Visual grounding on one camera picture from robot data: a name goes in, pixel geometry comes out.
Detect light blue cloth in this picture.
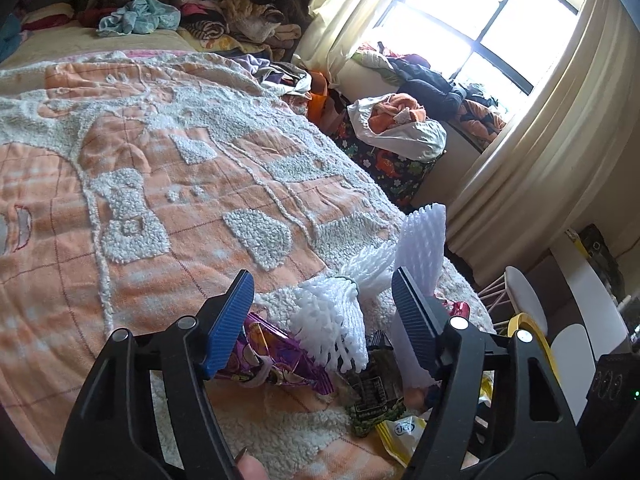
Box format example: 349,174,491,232
97,0,181,37

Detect pile of mixed clothes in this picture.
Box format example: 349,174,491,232
75,0,313,58

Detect white plastic bag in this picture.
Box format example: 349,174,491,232
347,92,447,163

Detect person's left hand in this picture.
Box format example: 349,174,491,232
235,447,268,480

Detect dark camouflage bag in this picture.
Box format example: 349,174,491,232
577,224,626,286

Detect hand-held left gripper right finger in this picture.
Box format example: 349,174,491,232
391,266,588,480

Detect orange cloth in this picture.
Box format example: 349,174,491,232
305,72,331,126

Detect long cream curtain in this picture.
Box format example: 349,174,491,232
445,0,640,286

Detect dinosaur print bag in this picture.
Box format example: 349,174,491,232
332,110,441,211

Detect green and black snack wrapper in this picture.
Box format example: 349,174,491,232
345,332,406,438

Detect short cream curtain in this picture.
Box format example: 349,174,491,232
295,0,436,86

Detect white desk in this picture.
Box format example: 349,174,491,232
547,232,640,426

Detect long white foam net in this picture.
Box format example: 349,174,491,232
390,203,447,391

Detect pale yellow bed sheet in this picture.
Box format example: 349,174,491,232
0,25,201,68

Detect window with dark frame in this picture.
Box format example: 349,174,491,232
372,0,593,111

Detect orange and white blanket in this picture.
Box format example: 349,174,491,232
0,50,496,480

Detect yellow packet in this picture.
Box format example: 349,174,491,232
477,375,496,411

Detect white wire-leg stool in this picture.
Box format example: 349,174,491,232
477,266,551,338

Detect red shiny wrapper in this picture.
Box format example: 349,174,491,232
440,299,471,321

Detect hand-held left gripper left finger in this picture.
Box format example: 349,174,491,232
55,269,256,480

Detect yellow and white wrapper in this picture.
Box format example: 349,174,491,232
375,415,428,466

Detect pink and white cloth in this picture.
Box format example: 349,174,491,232
20,2,76,31

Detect white and purple clothes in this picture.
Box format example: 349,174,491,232
235,55,313,96

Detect clothes on window sill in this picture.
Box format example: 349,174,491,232
352,42,508,151

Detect purple snack wrapper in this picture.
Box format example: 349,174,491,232
217,311,336,398

